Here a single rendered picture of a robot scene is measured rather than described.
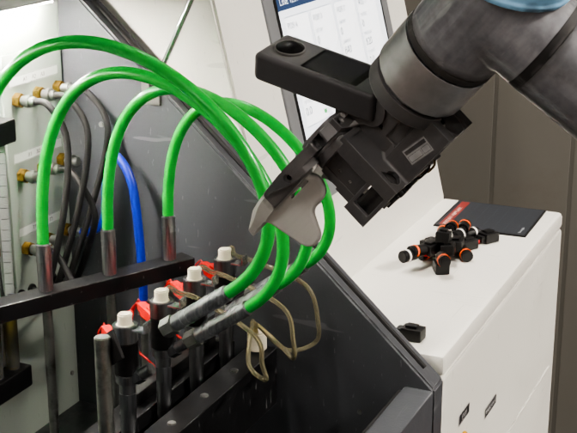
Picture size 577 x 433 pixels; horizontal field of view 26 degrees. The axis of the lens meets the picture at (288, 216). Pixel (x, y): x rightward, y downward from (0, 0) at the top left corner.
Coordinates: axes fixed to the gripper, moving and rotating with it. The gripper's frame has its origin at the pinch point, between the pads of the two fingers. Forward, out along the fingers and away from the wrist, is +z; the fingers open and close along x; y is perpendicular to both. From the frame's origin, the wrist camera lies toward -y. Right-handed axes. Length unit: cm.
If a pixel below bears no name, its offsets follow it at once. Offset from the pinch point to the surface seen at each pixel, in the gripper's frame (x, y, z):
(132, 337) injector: 2.8, -2.7, 34.6
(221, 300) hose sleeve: 6.1, 1.4, 23.0
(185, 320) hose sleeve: 4.5, 0.2, 27.9
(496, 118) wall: 183, 0, 113
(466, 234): 79, 15, 56
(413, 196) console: 88, 4, 66
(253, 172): 10.2, -5.3, 10.6
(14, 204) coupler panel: 16, -28, 54
